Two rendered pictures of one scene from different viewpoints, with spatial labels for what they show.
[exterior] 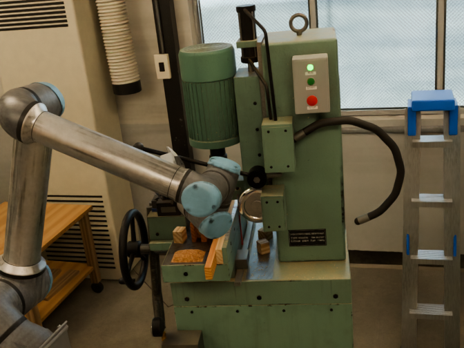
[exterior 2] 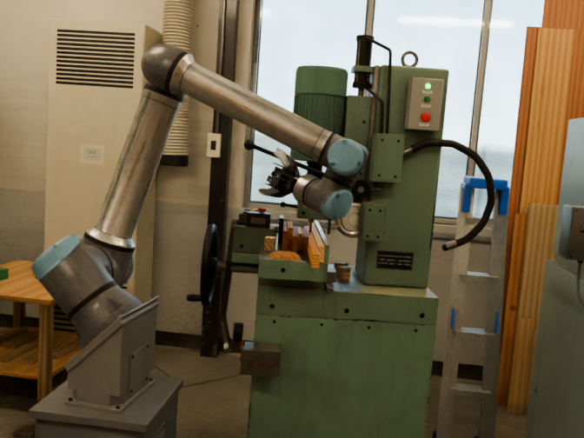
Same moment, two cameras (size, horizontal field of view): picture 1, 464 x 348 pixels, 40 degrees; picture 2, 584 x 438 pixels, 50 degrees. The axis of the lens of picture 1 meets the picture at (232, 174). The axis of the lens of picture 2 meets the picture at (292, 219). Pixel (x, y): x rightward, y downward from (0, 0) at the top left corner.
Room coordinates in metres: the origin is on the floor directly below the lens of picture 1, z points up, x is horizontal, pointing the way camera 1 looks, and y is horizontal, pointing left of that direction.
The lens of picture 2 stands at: (-0.11, 0.51, 1.25)
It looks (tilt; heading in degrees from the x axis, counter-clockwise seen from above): 7 degrees down; 349
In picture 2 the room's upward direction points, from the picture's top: 4 degrees clockwise
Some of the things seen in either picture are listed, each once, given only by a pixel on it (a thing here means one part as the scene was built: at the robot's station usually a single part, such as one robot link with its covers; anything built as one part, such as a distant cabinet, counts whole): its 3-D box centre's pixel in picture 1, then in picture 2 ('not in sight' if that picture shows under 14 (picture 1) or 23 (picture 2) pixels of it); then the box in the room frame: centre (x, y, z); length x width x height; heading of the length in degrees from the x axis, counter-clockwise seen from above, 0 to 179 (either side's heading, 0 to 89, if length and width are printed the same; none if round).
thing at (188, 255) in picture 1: (188, 254); (284, 254); (1.75, 0.16, 0.91); 0.10 x 0.07 x 0.02; 81
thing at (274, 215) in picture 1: (274, 208); (371, 221); (1.79, -0.12, 1.02); 0.09 x 0.07 x 0.12; 171
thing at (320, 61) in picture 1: (311, 83); (423, 104); (1.78, -0.25, 1.40); 0.10 x 0.06 x 0.16; 81
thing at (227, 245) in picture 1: (236, 213); (320, 238); (1.98, 0.00, 0.93); 0.60 x 0.02 x 0.06; 171
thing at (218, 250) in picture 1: (231, 214); (315, 239); (1.98, 0.02, 0.93); 0.60 x 0.02 x 0.05; 171
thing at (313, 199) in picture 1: (306, 146); (399, 177); (1.93, -0.25, 1.16); 0.22 x 0.22 x 0.72; 81
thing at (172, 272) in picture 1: (197, 230); (277, 252); (2.00, 0.14, 0.87); 0.61 x 0.30 x 0.06; 171
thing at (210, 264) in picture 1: (222, 227); (310, 244); (1.90, 0.05, 0.92); 0.60 x 0.02 x 0.04; 171
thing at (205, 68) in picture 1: (211, 96); (318, 115); (1.97, 0.04, 1.35); 0.18 x 0.18 x 0.31
